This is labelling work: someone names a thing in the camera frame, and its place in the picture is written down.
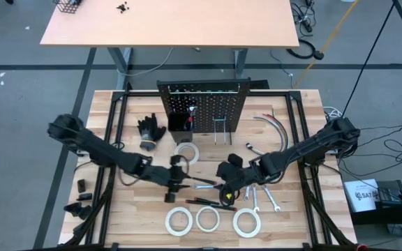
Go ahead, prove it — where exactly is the thin black strut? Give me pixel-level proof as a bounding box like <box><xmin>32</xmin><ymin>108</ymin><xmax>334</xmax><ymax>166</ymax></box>
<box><xmin>340</xmin><ymin>0</ymin><xmax>397</xmax><ymax>121</ymax></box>

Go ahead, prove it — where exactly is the black grey work glove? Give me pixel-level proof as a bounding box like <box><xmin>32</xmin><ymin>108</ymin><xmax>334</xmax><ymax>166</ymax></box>
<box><xmin>137</xmin><ymin>112</ymin><xmax>168</xmax><ymax>152</ymax></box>

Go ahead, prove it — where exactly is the white cable bundle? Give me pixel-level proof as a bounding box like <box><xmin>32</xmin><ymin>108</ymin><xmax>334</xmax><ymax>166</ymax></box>
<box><xmin>322</xmin><ymin>105</ymin><xmax>345</xmax><ymax>121</ymax></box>

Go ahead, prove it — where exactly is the light wooden side table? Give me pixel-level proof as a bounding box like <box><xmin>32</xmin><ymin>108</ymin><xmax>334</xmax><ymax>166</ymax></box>
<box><xmin>39</xmin><ymin>0</ymin><xmax>301</xmax><ymax>90</ymax></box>

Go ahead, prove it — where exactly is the black flat base plate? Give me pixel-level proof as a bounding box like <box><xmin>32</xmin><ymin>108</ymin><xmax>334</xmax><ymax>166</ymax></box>
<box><xmin>249</xmin><ymin>79</ymin><xmax>270</xmax><ymax>90</ymax></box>

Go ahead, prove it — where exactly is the coloured wire bundle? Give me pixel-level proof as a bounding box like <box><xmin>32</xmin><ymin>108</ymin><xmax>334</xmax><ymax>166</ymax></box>
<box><xmin>245</xmin><ymin>107</ymin><xmax>290</xmax><ymax>157</ymax></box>

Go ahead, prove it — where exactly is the coiled black cable with plug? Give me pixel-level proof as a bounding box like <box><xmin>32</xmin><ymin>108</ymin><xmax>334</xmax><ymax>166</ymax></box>
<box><xmin>286</xmin><ymin>38</ymin><xmax>325</xmax><ymax>61</ymax></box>

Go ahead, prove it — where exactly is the black perforated pegboard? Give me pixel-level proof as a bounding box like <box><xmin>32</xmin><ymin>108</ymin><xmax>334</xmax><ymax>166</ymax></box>
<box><xmin>156</xmin><ymin>78</ymin><xmax>252</xmax><ymax>146</ymax></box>

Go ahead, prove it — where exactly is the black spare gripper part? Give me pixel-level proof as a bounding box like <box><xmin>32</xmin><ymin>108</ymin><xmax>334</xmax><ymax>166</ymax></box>
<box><xmin>63</xmin><ymin>201</ymin><xmax>94</xmax><ymax>221</ymax></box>

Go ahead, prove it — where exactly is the tangle of black cables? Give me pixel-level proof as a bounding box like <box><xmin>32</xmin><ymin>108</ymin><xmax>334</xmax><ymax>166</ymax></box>
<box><xmin>336</xmin><ymin>123</ymin><xmax>402</xmax><ymax>178</ymax></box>

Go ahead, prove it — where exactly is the black wire basket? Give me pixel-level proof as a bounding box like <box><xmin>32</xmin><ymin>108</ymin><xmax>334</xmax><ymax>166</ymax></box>
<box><xmin>52</xmin><ymin>0</ymin><xmax>83</xmax><ymax>15</ymax></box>

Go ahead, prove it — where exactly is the black equipment shelf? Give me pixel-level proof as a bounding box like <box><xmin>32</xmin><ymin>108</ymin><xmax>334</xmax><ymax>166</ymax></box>
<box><xmin>347</xmin><ymin>179</ymin><xmax>402</xmax><ymax>241</ymax></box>

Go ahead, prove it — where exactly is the white printed box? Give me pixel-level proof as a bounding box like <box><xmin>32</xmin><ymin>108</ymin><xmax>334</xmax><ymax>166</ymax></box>
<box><xmin>343</xmin><ymin>178</ymin><xmax>381</xmax><ymax>214</ymax></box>

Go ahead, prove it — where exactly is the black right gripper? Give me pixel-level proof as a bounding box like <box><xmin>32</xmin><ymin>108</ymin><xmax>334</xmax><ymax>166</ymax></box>
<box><xmin>217</xmin><ymin>153</ymin><xmax>271</xmax><ymax>201</ymax></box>

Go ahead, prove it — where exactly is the black power strip with cables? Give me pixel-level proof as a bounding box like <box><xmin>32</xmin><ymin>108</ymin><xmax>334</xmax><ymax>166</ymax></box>
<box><xmin>290</xmin><ymin>0</ymin><xmax>318</xmax><ymax>38</ymax></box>

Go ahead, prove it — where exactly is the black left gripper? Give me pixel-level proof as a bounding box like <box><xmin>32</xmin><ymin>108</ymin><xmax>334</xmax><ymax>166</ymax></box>
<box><xmin>140</xmin><ymin>155</ymin><xmax>202</xmax><ymax>204</ymax></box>

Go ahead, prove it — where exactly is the white masking tape roll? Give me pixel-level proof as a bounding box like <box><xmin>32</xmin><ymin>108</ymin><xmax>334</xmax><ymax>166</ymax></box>
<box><xmin>195</xmin><ymin>205</ymin><xmax>221</xmax><ymax>234</ymax></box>
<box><xmin>165</xmin><ymin>207</ymin><xmax>194</xmax><ymax>238</ymax></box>
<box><xmin>232</xmin><ymin>207</ymin><xmax>262</xmax><ymax>239</ymax></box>
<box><xmin>173</xmin><ymin>142</ymin><xmax>201</xmax><ymax>167</ymax></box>

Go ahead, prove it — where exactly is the metal double prong hook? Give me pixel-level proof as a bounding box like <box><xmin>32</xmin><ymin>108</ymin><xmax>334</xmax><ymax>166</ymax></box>
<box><xmin>211</xmin><ymin>116</ymin><xmax>228</xmax><ymax>146</ymax></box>

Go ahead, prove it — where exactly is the pile of small black parts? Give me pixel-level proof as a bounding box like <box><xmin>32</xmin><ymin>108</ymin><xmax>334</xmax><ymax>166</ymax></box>
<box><xmin>116</xmin><ymin>1</ymin><xmax>131</xmax><ymax>15</ymax></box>

